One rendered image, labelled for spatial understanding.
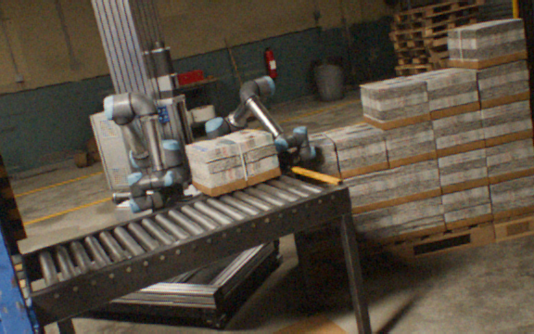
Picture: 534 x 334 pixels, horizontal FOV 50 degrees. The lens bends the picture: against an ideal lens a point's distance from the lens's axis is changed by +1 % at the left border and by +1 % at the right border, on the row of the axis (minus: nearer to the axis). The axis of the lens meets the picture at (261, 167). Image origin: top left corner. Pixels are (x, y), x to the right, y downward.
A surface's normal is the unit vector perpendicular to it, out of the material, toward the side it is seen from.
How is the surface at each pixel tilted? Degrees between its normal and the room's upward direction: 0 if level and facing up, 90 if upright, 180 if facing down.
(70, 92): 90
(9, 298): 89
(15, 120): 90
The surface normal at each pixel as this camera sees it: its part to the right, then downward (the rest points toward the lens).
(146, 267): 0.43, 0.14
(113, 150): -0.43, 0.30
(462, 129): 0.11, 0.22
